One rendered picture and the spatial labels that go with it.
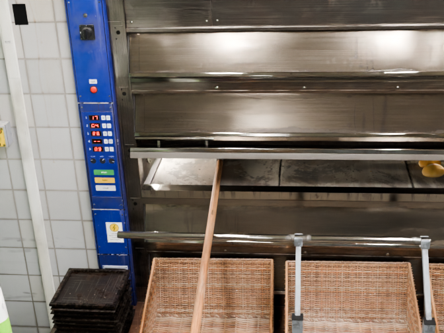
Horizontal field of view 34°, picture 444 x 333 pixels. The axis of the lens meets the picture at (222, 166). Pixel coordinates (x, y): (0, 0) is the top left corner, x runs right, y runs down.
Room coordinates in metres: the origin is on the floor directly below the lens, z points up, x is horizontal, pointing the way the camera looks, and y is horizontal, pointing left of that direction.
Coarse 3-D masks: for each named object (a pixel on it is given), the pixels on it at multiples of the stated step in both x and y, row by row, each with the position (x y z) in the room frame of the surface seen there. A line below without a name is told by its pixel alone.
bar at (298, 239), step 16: (240, 240) 2.44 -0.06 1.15; (256, 240) 2.43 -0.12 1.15; (272, 240) 2.42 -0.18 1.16; (288, 240) 2.41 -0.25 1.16; (304, 240) 2.41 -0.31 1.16; (320, 240) 2.40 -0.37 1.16; (336, 240) 2.39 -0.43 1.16; (352, 240) 2.38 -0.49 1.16; (368, 240) 2.38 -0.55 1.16; (384, 240) 2.37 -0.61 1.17; (400, 240) 2.36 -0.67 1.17; (416, 240) 2.35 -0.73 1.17; (432, 320) 2.14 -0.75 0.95
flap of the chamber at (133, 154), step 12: (144, 144) 2.89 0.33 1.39; (156, 144) 2.89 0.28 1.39; (168, 144) 2.88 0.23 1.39; (180, 144) 2.88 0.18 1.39; (192, 144) 2.88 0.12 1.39; (204, 144) 2.87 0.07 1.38; (216, 144) 2.87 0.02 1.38; (228, 144) 2.86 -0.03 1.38; (240, 144) 2.86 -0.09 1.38; (252, 144) 2.85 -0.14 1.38; (264, 144) 2.85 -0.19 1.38; (132, 156) 2.72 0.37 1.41; (144, 156) 2.71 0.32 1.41; (156, 156) 2.71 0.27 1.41; (168, 156) 2.70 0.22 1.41; (180, 156) 2.70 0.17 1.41; (192, 156) 2.69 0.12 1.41; (204, 156) 2.68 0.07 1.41; (216, 156) 2.68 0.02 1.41; (228, 156) 2.67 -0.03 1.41; (240, 156) 2.67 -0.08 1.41; (252, 156) 2.66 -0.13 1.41; (264, 156) 2.65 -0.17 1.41; (276, 156) 2.65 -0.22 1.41; (288, 156) 2.64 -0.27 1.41; (300, 156) 2.64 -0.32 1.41; (312, 156) 2.63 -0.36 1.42; (324, 156) 2.62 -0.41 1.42; (336, 156) 2.62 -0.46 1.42; (348, 156) 2.61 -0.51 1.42; (360, 156) 2.61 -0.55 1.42; (372, 156) 2.60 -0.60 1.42; (384, 156) 2.60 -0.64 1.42; (396, 156) 2.59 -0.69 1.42; (408, 156) 2.58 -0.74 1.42; (420, 156) 2.58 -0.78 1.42; (432, 156) 2.57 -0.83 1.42
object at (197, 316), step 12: (216, 168) 3.00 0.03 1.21; (216, 180) 2.87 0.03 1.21; (216, 192) 2.75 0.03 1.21; (216, 204) 2.66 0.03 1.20; (204, 240) 2.37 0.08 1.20; (204, 252) 2.27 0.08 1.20; (204, 264) 2.19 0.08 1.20; (204, 276) 2.12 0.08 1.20; (204, 288) 2.06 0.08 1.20; (192, 324) 1.85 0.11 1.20
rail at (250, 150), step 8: (168, 152) 2.71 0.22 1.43; (176, 152) 2.70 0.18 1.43; (184, 152) 2.70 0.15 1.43; (192, 152) 2.69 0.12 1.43; (200, 152) 2.69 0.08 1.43; (208, 152) 2.69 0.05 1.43; (216, 152) 2.68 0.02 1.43; (224, 152) 2.68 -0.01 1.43; (232, 152) 2.67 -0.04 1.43; (240, 152) 2.67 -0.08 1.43; (248, 152) 2.66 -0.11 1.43; (256, 152) 2.66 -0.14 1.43; (264, 152) 2.66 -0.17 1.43; (272, 152) 2.65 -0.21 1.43; (280, 152) 2.65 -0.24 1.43; (288, 152) 2.65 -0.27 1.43; (296, 152) 2.64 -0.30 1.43; (304, 152) 2.64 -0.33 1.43; (312, 152) 2.63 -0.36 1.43; (320, 152) 2.63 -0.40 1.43; (328, 152) 2.63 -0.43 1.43; (336, 152) 2.62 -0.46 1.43; (344, 152) 2.62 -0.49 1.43; (352, 152) 2.61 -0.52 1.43; (360, 152) 2.61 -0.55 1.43; (368, 152) 2.61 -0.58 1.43; (376, 152) 2.60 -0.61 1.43; (384, 152) 2.60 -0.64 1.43; (392, 152) 2.59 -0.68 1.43; (400, 152) 2.59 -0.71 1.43; (408, 152) 2.59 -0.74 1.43; (416, 152) 2.58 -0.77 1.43; (424, 152) 2.58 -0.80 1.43; (432, 152) 2.58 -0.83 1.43; (440, 152) 2.57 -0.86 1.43
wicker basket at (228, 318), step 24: (168, 264) 2.80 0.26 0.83; (192, 264) 2.80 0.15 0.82; (216, 264) 2.79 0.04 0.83; (240, 264) 2.77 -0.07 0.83; (264, 264) 2.76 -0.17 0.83; (168, 288) 2.78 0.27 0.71; (192, 288) 2.77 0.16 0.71; (216, 288) 2.76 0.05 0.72; (240, 288) 2.75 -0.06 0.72; (264, 288) 2.74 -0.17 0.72; (144, 312) 2.52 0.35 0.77; (192, 312) 2.74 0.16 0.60; (240, 312) 2.72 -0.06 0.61; (264, 312) 2.71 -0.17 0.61
